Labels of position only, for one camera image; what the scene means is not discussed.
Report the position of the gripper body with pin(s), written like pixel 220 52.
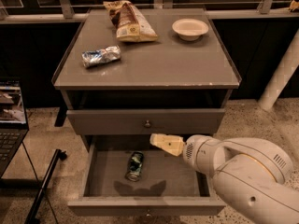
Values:
pixel 193 151

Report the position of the black stand leg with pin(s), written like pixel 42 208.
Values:
pixel 42 187

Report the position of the white diagonal pillar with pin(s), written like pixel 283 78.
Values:
pixel 286 68

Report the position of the yellow object on ledge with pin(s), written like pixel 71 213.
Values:
pixel 294 5

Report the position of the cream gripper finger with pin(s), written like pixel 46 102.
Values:
pixel 157 139

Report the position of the metal window railing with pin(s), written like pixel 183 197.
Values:
pixel 65 0

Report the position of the white paper bowl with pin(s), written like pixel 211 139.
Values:
pixel 190 29

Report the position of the crushed blue silver can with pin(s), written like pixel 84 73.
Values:
pixel 101 56

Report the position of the brown white chip bag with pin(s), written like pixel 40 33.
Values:
pixel 130 23

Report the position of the green soda can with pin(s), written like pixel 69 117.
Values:
pixel 134 167

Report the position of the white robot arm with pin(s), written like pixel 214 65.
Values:
pixel 248 174

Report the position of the grey drawer cabinet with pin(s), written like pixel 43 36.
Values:
pixel 166 74

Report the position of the grey top drawer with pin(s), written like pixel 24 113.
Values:
pixel 145 121

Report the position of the black laptop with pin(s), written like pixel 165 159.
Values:
pixel 13 120

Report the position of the open grey middle drawer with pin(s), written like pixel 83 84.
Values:
pixel 167 185

